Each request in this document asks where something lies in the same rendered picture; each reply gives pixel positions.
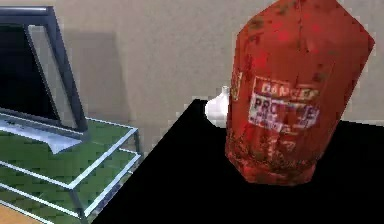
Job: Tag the black table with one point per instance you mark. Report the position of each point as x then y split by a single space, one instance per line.
186 186

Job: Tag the red rusty cylinder tank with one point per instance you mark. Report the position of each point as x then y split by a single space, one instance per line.
293 100

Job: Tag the green glass television stand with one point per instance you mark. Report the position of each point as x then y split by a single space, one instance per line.
83 166

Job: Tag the black television set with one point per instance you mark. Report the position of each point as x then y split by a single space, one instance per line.
23 73

